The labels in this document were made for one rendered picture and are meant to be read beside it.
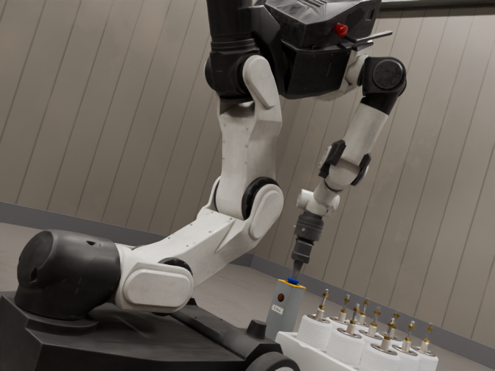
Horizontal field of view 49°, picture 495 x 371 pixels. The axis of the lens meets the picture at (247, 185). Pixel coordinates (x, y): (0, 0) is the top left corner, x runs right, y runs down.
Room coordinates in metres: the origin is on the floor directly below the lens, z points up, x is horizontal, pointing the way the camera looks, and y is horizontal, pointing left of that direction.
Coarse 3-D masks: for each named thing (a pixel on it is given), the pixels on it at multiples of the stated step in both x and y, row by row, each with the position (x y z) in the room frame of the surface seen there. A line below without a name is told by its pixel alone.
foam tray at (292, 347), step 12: (276, 336) 1.66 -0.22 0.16; (288, 336) 1.63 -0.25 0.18; (288, 348) 1.62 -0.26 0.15; (300, 348) 1.59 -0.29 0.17; (312, 348) 1.57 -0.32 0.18; (324, 348) 1.62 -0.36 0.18; (300, 360) 1.58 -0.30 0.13; (312, 360) 1.55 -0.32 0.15; (324, 360) 1.53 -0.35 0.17; (336, 360) 1.52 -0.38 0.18
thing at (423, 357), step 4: (416, 352) 1.62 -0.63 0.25; (420, 356) 1.61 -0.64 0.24; (424, 356) 1.61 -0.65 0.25; (428, 356) 1.61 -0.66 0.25; (432, 356) 1.62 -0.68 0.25; (436, 356) 1.64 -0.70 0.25; (424, 360) 1.61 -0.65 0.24; (428, 360) 1.61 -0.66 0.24; (432, 360) 1.61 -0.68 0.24; (436, 360) 1.62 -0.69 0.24; (420, 364) 1.61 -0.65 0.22; (424, 364) 1.61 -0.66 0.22; (428, 364) 1.61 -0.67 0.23; (432, 364) 1.61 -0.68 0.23; (436, 364) 1.62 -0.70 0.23; (420, 368) 1.61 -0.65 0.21; (424, 368) 1.61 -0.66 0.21; (428, 368) 1.61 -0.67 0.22; (432, 368) 1.61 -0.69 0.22
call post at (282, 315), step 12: (276, 288) 1.81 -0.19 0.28; (288, 288) 1.78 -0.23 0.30; (300, 288) 1.79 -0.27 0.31; (276, 300) 1.80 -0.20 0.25; (288, 300) 1.77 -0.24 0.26; (300, 300) 1.81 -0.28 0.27; (276, 312) 1.79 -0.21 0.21; (288, 312) 1.78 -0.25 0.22; (276, 324) 1.78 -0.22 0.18; (288, 324) 1.79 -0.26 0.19
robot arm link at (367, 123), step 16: (368, 112) 1.49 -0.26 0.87; (352, 128) 1.51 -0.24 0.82; (368, 128) 1.49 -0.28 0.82; (336, 144) 1.53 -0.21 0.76; (352, 144) 1.51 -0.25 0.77; (368, 144) 1.51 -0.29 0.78; (320, 160) 1.62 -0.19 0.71; (336, 160) 1.53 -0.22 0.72; (352, 160) 1.52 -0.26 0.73; (368, 160) 1.52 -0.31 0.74
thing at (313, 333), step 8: (304, 320) 1.64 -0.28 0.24; (312, 320) 1.62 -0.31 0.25; (304, 328) 1.63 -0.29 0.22; (312, 328) 1.62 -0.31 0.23; (320, 328) 1.62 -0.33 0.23; (328, 328) 1.63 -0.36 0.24; (296, 336) 1.67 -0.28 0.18; (304, 336) 1.63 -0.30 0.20; (312, 336) 1.62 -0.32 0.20; (320, 336) 1.62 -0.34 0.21; (328, 336) 1.63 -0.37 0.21; (312, 344) 1.62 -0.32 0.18; (320, 344) 1.62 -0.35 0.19
